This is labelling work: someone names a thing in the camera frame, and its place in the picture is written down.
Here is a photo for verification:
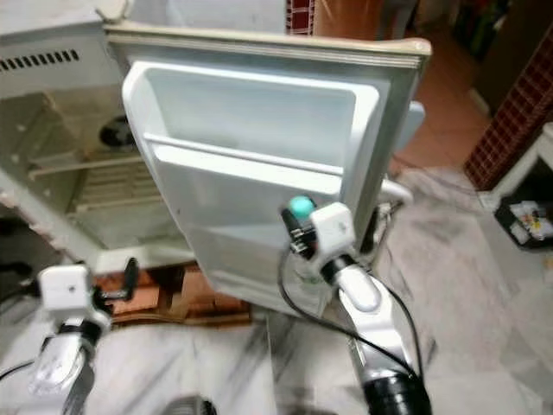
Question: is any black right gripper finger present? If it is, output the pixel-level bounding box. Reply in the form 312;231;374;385
278;206;300;252

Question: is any clear bottle with teal cap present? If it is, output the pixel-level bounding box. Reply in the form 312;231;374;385
287;195;322;288

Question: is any white fridge shelf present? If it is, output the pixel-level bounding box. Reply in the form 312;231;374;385
28;154;139;215

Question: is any fridge door with white liner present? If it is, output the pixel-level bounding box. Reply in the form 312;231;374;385
104;22;433;319

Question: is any black round fridge dial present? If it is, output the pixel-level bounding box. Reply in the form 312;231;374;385
99;116;132;149

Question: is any silver fridge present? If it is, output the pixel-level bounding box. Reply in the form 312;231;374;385
0;17;174;278

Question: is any red clay brick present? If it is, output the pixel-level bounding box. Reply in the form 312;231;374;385
168;264;227;316
95;270;126;293

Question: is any brown wooden board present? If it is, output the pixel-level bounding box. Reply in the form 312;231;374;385
130;309;232;329

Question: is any dark box of clutter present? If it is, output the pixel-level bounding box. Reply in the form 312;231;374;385
494;199;553;251

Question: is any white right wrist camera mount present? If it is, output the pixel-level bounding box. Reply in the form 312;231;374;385
309;201;358;261

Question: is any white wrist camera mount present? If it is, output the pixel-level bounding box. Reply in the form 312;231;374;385
309;201;358;261
39;264;92;315

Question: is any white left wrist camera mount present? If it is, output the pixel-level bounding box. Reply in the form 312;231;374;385
39;264;92;315

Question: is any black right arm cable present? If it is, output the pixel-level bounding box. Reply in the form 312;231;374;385
277;249;423;380

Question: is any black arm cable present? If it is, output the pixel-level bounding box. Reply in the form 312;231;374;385
277;249;423;380
0;294;54;386

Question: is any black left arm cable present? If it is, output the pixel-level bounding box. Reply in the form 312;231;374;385
0;294;54;386

